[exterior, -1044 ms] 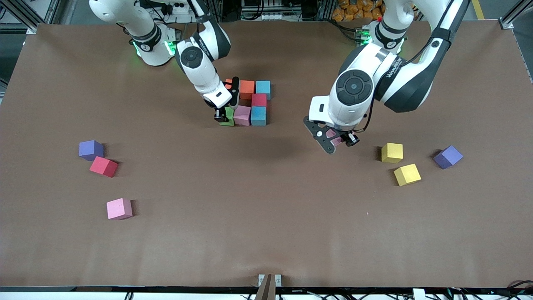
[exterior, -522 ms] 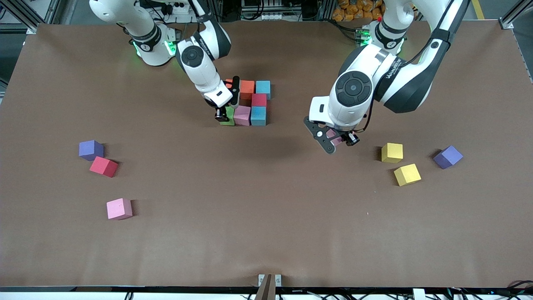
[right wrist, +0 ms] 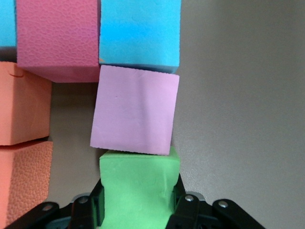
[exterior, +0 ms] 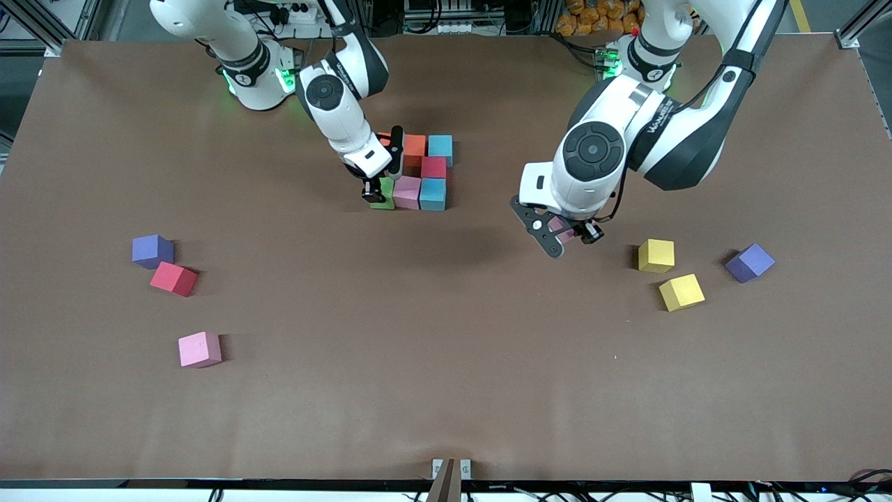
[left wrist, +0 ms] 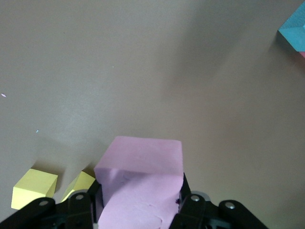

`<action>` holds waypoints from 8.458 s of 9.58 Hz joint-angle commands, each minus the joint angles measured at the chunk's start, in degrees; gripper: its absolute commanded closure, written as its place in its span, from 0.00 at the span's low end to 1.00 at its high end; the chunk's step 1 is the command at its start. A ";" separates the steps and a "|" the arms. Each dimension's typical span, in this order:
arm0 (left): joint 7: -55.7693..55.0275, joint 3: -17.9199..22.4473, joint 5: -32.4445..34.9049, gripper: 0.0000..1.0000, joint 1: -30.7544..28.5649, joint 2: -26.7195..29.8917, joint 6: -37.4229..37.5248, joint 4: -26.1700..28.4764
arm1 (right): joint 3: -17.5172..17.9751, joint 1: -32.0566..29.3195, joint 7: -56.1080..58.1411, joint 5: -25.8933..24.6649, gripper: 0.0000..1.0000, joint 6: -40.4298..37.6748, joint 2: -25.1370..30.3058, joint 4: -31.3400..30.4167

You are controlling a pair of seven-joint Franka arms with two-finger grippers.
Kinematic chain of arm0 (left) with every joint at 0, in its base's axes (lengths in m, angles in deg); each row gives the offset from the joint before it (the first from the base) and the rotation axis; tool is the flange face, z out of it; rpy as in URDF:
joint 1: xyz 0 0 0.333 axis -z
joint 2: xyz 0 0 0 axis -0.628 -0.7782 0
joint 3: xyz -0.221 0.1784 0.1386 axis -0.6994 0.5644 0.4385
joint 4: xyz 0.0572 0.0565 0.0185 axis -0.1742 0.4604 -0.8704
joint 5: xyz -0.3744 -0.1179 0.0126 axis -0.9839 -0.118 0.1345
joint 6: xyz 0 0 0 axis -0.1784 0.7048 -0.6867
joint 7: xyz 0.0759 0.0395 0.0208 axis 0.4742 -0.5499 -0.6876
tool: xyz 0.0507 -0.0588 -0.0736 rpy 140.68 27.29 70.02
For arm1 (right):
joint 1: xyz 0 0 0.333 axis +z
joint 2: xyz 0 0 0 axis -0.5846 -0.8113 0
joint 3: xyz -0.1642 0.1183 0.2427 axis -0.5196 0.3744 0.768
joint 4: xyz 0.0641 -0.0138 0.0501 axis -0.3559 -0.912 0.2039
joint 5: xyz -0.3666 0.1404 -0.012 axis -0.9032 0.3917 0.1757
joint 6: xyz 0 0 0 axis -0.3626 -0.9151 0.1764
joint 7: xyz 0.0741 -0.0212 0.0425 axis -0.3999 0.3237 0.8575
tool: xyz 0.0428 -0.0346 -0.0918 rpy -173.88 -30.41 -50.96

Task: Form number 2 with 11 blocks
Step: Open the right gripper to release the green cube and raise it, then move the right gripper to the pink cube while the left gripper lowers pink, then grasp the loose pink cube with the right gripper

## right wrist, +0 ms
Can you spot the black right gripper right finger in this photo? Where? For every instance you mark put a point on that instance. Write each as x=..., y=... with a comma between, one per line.
x=188, y=212

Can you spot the light blue foam cube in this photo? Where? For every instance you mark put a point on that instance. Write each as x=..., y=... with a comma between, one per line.
x=7, y=21
x=140, y=31

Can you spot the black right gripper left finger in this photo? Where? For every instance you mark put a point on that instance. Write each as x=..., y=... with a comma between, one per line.
x=83, y=212

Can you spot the pink foam cube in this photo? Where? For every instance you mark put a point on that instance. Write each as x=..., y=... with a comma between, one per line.
x=135, y=109

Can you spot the green foam cube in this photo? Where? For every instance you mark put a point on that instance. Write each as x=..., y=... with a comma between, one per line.
x=138, y=190

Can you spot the crimson red foam cube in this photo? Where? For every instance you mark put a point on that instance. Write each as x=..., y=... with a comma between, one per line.
x=57, y=35

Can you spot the orange foam cube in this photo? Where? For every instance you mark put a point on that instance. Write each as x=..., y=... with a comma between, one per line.
x=23, y=181
x=23, y=105

